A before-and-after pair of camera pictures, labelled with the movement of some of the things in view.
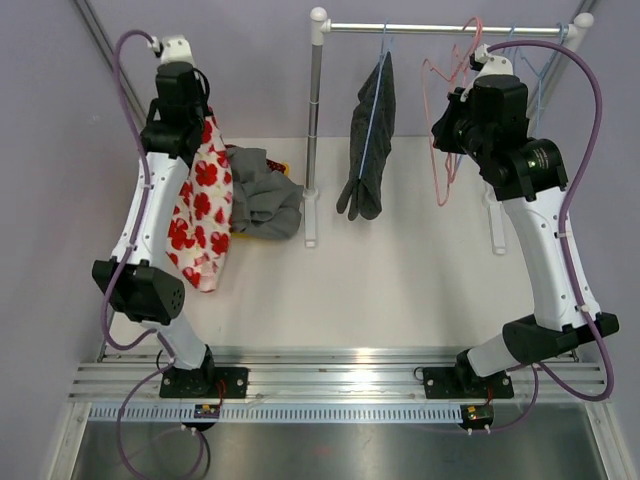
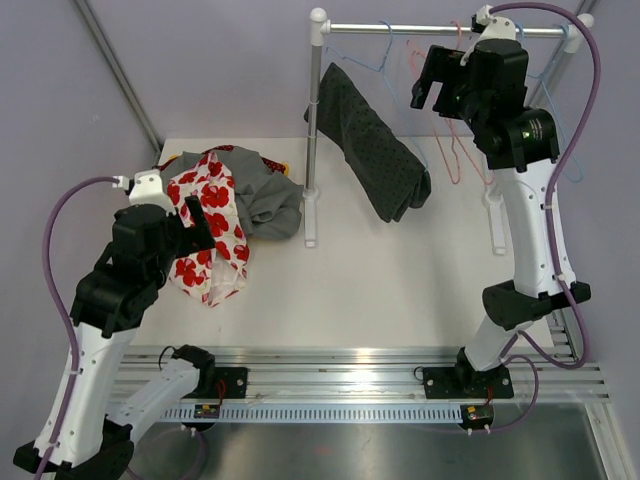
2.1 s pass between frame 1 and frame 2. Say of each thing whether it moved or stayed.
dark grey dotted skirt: moved
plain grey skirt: stayed
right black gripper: moved
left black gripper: moved
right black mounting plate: stayed
